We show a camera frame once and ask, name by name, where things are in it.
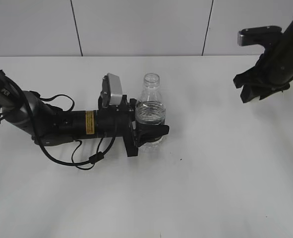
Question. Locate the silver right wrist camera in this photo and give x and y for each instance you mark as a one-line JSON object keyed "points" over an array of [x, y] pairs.
{"points": [[264, 36]]}

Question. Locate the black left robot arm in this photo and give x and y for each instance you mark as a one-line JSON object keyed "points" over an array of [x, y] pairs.
{"points": [[52, 126]]}

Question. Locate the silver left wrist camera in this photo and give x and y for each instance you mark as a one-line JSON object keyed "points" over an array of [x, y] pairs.
{"points": [[111, 93]]}

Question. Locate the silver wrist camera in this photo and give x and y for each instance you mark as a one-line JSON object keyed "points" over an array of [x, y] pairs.
{"points": [[264, 36], [111, 93]]}

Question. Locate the clear plastic water bottle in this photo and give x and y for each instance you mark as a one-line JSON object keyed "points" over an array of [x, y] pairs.
{"points": [[150, 108]]}

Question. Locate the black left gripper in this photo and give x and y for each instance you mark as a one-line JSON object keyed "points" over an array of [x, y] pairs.
{"points": [[117, 121]]}

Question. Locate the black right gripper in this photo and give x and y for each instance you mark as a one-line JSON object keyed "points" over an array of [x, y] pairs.
{"points": [[274, 73]]}

